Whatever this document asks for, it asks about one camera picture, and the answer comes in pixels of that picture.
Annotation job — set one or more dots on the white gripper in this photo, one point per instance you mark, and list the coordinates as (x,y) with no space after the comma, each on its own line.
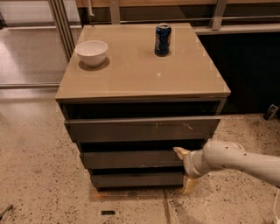
(189,165)

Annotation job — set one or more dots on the drawer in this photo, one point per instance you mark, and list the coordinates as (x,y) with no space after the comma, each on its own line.
(130,159)
(136,180)
(142,129)

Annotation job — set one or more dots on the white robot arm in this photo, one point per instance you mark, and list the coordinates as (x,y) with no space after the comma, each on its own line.
(219,155)

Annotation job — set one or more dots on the grey drawer cabinet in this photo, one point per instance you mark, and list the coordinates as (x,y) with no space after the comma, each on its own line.
(133,82)

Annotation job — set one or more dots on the small black floor plate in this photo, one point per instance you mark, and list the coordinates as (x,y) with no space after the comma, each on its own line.
(108,212)

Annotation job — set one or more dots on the small dark device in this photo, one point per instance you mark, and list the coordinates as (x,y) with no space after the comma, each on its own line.
(271,113)

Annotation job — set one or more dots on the blue soda can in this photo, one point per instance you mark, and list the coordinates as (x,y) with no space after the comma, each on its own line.
(162,39)

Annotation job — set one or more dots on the white ceramic bowl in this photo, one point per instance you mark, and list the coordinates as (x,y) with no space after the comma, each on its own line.
(92,52)

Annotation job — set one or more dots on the metal railing frame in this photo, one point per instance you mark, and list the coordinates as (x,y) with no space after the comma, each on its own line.
(222,25)

